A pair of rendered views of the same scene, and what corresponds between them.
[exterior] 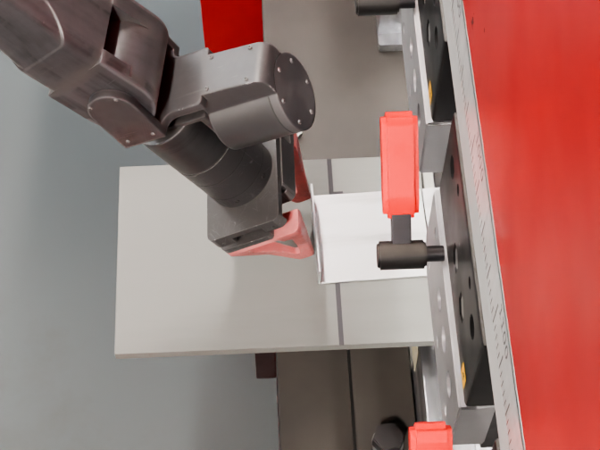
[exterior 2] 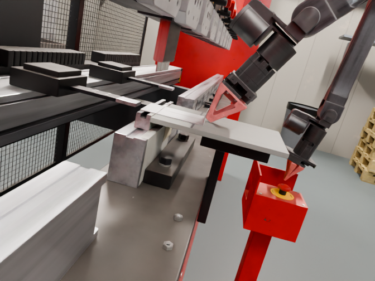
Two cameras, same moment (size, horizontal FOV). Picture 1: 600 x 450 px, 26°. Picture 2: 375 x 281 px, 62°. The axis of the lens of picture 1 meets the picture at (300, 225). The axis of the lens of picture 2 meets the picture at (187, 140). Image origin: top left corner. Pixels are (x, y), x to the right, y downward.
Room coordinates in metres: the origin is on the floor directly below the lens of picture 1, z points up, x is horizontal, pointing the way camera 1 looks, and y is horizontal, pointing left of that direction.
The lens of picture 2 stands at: (1.18, 0.06, 1.14)
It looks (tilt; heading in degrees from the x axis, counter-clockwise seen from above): 17 degrees down; 189
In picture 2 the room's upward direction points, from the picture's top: 13 degrees clockwise
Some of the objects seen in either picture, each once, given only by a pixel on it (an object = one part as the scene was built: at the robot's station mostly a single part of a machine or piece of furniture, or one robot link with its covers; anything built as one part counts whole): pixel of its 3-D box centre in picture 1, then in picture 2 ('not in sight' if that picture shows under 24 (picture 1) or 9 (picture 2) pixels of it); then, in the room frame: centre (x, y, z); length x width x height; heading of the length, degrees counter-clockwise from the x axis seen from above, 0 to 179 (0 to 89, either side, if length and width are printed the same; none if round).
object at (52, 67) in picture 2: not in sight; (82, 85); (0.56, -0.29, 1.01); 0.26 x 0.12 x 0.05; 93
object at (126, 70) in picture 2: not in sight; (135, 76); (0.21, -0.30, 1.01); 0.26 x 0.12 x 0.05; 93
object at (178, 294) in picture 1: (273, 253); (221, 127); (0.53, 0.02, 1.00); 0.26 x 0.18 x 0.01; 93
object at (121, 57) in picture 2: not in sight; (119, 57); (-0.21, -0.56, 1.02); 0.44 x 0.06 x 0.04; 3
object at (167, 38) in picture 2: not in sight; (166, 47); (0.54, -0.13, 1.13); 0.10 x 0.02 x 0.10; 3
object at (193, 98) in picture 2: not in sight; (208, 88); (-0.72, -0.18, 0.92); 1.68 x 0.06 x 0.10; 3
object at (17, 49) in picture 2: not in sight; (44, 56); (0.35, -0.53, 1.02); 0.37 x 0.06 x 0.04; 3
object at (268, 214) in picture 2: not in sight; (273, 195); (0.20, 0.22, 0.75); 0.20 x 0.16 x 0.18; 4
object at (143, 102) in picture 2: not in sight; (100, 107); (-0.05, -0.53, 0.81); 0.64 x 0.08 x 0.14; 93
